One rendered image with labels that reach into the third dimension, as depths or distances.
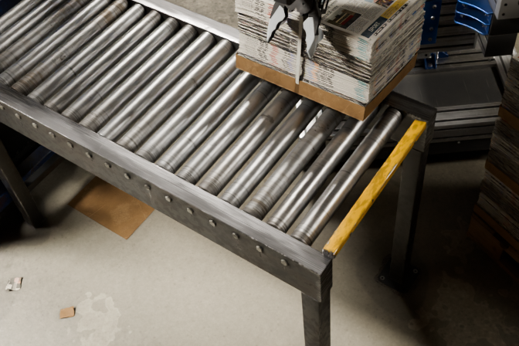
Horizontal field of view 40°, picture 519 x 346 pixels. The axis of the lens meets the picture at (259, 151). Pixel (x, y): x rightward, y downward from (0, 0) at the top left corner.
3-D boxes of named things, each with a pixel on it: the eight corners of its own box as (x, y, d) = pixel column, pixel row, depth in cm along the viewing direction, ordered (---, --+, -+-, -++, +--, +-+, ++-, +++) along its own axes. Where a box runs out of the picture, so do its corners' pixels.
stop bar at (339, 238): (428, 127, 169) (429, 122, 168) (335, 260, 148) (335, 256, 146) (415, 123, 170) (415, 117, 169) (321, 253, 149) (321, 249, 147)
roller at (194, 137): (276, 69, 194) (275, 55, 190) (168, 185, 170) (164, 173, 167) (261, 62, 196) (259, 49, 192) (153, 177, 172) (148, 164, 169)
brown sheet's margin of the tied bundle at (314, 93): (415, 66, 185) (418, 52, 182) (363, 122, 167) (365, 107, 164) (362, 46, 192) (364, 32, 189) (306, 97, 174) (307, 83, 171)
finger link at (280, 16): (279, 40, 166) (302, 11, 161) (266, 43, 161) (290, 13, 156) (270, 31, 166) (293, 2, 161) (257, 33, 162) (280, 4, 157)
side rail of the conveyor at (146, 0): (432, 139, 182) (438, 107, 173) (423, 153, 180) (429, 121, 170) (67, -14, 238) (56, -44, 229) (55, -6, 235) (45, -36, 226)
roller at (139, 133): (238, 53, 199) (235, 39, 195) (128, 164, 176) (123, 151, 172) (224, 47, 201) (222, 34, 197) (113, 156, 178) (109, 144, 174)
